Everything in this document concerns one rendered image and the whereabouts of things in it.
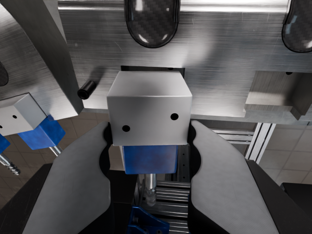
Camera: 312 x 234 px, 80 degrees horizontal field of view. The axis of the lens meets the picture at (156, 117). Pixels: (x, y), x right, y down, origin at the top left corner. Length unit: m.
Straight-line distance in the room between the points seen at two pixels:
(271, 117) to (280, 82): 0.11
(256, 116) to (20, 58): 0.31
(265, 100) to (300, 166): 1.62
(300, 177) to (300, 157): 0.23
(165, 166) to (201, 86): 0.07
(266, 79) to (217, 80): 0.06
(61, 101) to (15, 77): 0.05
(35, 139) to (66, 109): 0.06
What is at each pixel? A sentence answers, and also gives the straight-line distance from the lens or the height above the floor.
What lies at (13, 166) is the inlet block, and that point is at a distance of 0.41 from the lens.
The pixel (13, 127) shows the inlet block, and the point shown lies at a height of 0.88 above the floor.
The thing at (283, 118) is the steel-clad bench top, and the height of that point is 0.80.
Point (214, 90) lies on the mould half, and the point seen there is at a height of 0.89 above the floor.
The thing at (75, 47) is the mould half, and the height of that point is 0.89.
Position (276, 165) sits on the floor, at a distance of 1.75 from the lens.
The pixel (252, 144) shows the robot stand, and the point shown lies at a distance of 1.18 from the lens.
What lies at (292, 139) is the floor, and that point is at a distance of 1.59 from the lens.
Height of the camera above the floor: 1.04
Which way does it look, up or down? 54 degrees down
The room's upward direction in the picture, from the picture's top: 170 degrees counter-clockwise
